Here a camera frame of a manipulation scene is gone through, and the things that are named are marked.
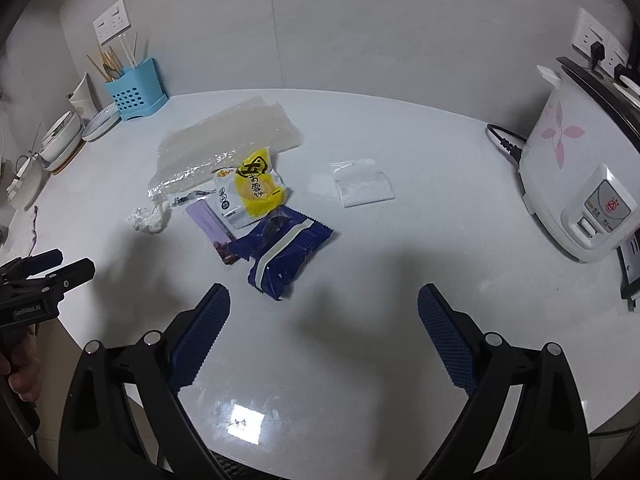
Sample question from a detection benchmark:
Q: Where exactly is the white cone cup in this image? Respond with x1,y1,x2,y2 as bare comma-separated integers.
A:
67,72,97,121

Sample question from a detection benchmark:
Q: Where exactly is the yellow snack packet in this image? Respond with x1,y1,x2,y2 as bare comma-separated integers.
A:
212,145,291,231

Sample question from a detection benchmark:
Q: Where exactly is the white tissue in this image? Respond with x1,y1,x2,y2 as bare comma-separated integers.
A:
124,197,173,234

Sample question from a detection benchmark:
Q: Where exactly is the white wall socket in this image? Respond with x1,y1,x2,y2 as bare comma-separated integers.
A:
571,8,610,58
602,35,630,75
93,10,115,45
111,1,132,35

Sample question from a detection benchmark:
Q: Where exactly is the white flowered rice cooker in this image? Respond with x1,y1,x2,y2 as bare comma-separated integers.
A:
517,57,640,264

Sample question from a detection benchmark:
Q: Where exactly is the wooden trivet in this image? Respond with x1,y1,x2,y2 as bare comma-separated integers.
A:
50,140,87,175

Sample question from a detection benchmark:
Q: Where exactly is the small white dark-rimmed bowl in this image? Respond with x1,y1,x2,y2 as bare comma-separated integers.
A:
42,111,82,143

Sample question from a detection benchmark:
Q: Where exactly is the blue patterned plate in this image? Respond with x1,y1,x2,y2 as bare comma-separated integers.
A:
81,102,122,142

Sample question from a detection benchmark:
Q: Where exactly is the clear bubble wrap sheet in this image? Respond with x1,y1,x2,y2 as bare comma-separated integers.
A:
147,94,306,201

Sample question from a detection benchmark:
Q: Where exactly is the large white bowl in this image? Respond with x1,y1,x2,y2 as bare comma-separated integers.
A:
40,130,83,161

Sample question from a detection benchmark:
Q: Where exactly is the dark blue snack wrapper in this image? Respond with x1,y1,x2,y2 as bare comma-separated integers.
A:
231,206,334,302

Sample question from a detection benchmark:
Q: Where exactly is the small clear zip bag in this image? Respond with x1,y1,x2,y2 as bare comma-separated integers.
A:
330,158,396,208

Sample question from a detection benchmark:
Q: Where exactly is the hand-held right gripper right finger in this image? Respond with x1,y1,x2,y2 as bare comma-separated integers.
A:
417,283,591,480

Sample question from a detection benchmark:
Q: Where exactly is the person's left hand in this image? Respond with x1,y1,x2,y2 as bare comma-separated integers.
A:
0,327,43,403

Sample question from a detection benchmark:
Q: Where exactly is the purple stick packet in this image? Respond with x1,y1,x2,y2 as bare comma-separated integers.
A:
185,199,241,266

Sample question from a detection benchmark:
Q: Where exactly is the blue plastic utensil holder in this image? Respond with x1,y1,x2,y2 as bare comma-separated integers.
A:
104,57,168,122

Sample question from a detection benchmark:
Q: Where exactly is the bundle of wooden chopsticks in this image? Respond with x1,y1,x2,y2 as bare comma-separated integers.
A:
87,49,123,82

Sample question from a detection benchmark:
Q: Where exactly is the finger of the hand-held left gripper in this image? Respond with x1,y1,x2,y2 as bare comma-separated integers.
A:
30,258,96,301
0,249,65,281

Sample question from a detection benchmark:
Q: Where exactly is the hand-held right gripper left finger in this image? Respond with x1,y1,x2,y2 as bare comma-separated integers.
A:
59,282,232,480

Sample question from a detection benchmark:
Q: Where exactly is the white quilted dish cloth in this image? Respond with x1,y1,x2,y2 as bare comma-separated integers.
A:
0,204,41,261

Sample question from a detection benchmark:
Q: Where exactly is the black power cable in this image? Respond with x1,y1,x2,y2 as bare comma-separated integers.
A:
486,124,528,157

